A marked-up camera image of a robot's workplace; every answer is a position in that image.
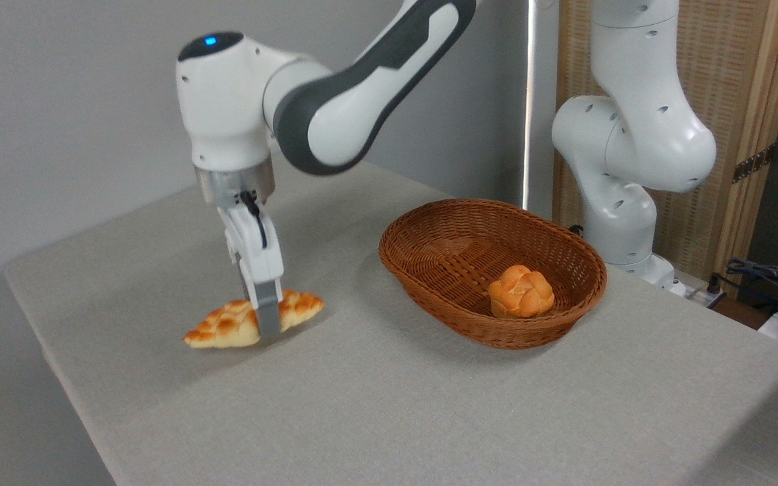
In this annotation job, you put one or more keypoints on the brown oval wicker basket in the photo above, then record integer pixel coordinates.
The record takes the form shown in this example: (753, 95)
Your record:
(443, 250)

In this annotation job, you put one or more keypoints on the grey tablecloth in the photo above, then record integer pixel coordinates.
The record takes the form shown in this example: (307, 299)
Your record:
(362, 418)

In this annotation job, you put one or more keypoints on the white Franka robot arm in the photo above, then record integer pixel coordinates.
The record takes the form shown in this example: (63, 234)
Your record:
(335, 115)

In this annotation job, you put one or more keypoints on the long braided bread loaf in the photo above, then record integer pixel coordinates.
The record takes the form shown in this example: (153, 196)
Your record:
(227, 327)

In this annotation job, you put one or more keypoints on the white vertical strip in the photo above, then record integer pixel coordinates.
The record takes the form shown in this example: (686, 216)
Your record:
(530, 101)

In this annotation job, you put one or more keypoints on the dark metal screen hinge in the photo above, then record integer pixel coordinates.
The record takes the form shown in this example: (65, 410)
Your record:
(754, 163)

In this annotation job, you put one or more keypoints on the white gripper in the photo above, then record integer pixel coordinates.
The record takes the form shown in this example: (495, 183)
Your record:
(254, 253)

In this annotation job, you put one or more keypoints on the round knotted bread roll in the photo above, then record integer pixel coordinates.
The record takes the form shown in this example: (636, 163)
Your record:
(521, 291)

